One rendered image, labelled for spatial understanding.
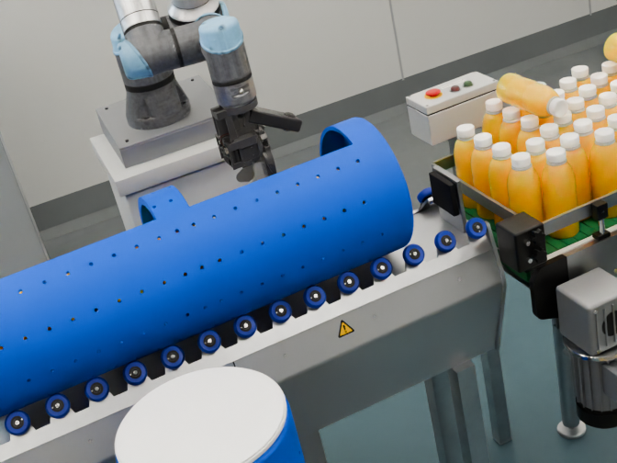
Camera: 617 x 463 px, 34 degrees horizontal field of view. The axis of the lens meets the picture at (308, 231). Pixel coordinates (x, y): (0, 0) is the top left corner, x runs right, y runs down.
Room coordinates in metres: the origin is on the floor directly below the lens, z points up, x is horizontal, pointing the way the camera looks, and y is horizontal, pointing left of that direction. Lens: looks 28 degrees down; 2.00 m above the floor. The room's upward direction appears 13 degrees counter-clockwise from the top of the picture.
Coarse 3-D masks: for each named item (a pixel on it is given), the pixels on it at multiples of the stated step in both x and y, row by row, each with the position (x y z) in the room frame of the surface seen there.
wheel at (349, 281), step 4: (344, 272) 1.69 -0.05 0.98; (348, 272) 1.69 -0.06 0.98; (352, 272) 1.69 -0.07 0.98; (340, 276) 1.69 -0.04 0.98; (344, 276) 1.69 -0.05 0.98; (348, 276) 1.69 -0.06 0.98; (352, 276) 1.69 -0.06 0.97; (356, 276) 1.69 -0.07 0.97; (340, 280) 1.68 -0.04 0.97; (344, 280) 1.68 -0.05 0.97; (348, 280) 1.68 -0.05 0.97; (352, 280) 1.68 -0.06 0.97; (356, 280) 1.68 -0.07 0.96; (340, 284) 1.68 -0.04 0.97; (344, 284) 1.68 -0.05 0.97; (348, 284) 1.68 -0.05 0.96; (352, 284) 1.68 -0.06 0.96; (356, 284) 1.68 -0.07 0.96; (340, 288) 1.67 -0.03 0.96; (344, 288) 1.67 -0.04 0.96; (348, 288) 1.67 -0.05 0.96; (352, 288) 1.67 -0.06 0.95; (356, 288) 1.67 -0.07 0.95; (344, 292) 1.67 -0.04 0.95; (348, 292) 1.67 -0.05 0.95; (352, 292) 1.67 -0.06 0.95
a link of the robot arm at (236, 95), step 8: (248, 80) 1.73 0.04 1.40; (216, 88) 1.73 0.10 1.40; (224, 88) 1.72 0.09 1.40; (232, 88) 1.72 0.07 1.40; (240, 88) 1.72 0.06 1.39; (248, 88) 1.73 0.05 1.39; (216, 96) 1.74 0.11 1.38; (224, 96) 1.72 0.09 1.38; (232, 96) 1.72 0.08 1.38; (240, 96) 1.72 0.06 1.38; (248, 96) 1.72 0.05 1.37; (224, 104) 1.73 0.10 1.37; (232, 104) 1.72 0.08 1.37; (240, 104) 1.72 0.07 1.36
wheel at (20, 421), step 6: (12, 414) 1.48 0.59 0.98; (18, 414) 1.48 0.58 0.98; (24, 414) 1.48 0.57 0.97; (6, 420) 1.47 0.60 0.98; (12, 420) 1.47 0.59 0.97; (18, 420) 1.48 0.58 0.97; (24, 420) 1.47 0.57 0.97; (6, 426) 1.47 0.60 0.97; (12, 426) 1.47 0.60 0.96; (18, 426) 1.47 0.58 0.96; (24, 426) 1.47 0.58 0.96; (12, 432) 1.46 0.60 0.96; (18, 432) 1.46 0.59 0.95; (24, 432) 1.46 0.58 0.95
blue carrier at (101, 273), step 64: (256, 192) 1.67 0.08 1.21; (320, 192) 1.67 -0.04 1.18; (384, 192) 1.69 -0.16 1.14; (64, 256) 1.57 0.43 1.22; (128, 256) 1.57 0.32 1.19; (192, 256) 1.57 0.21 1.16; (256, 256) 1.59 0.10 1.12; (320, 256) 1.63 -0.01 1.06; (0, 320) 1.48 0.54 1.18; (64, 320) 1.49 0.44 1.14; (128, 320) 1.51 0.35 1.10; (192, 320) 1.56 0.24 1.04; (0, 384) 1.44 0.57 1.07; (64, 384) 1.50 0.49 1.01
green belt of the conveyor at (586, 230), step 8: (472, 216) 1.94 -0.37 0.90; (584, 224) 1.80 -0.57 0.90; (592, 224) 1.79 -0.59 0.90; (608, 224) 1.78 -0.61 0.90; (496, 232) 1.85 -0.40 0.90; (584, 232) 1.77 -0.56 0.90; (592, 232) 1.76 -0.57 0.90; (496, 240) 1.83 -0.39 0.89; (552, 240) 1.77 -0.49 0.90; (560, 240) 1.76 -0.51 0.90; (568, 240) 1.75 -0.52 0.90; (576, 240) 1.74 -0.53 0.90; (552, 248) 1.73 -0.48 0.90; (560, 248) 1.73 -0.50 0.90; (504, 264) 1.78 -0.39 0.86; (528, 272) 1.70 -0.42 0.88; (528, 280) 1.70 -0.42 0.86
